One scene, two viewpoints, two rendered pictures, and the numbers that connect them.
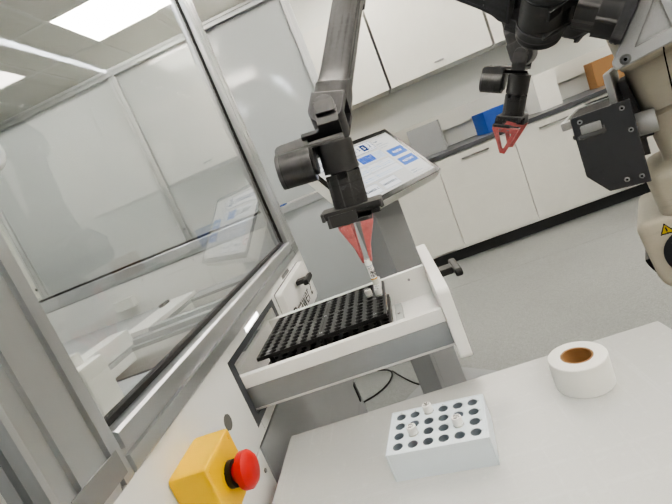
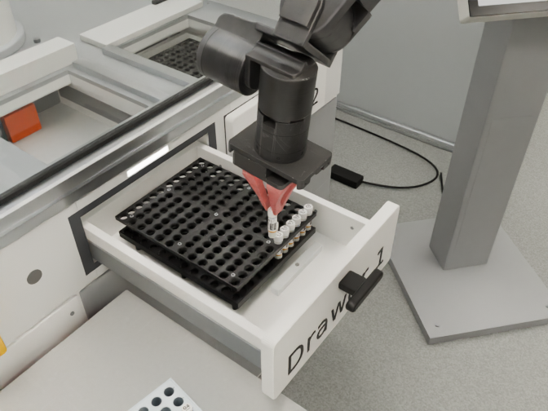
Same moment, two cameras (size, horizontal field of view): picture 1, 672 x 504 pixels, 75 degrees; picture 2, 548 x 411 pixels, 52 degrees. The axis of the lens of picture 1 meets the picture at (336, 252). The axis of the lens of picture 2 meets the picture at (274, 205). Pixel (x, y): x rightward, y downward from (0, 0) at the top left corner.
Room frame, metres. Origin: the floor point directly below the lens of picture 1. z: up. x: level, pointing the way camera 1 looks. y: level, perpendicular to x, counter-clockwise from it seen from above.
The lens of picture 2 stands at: (0.26, -0.29, 1.43)
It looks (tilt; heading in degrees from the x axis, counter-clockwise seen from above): 41 degrees down; 28
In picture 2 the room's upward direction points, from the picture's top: straight up
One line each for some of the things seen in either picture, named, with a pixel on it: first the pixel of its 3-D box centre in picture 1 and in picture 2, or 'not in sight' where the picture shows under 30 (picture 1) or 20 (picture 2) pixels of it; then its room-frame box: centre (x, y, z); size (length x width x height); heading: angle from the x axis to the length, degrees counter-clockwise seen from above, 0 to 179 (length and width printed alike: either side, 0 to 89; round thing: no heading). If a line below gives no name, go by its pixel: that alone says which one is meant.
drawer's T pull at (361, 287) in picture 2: (448, 269); (355, 285); (0.71, -0.16, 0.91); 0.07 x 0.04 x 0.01; 171
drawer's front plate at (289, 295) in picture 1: (298, 295); (280, 110); (1.08, 0.13, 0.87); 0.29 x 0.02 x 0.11; 171
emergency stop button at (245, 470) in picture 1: (242, 470); not in sight; (0.43, 0.18, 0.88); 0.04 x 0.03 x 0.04; 171
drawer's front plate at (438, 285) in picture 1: (439, 291); (335, 292); (0.72, -0.14, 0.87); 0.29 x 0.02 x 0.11; 171
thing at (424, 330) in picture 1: (328, 335); (213, 230); (0.75, 0.07, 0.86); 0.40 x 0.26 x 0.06; 81
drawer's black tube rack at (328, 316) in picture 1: (332, 331); (217, 231); (0.75, 0.06, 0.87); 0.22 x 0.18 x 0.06; 81
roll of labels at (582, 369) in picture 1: (580, 368); not in sight; (0.51, -0.23, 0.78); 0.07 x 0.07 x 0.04
